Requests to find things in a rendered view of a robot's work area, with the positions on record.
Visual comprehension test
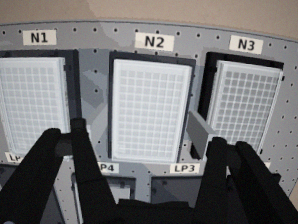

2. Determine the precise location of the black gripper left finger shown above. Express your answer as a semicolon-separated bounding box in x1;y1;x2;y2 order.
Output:
0;103;126;224

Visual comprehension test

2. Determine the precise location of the white label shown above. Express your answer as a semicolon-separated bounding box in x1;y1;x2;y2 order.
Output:
5;152;23;163
170;163;200;173
98;161;119;173
135;32;174;51
23;30;57;45
264;162;271;169
228;35;263;54

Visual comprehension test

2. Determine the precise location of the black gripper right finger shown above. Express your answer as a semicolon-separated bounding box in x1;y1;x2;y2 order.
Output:
186;110;298;224

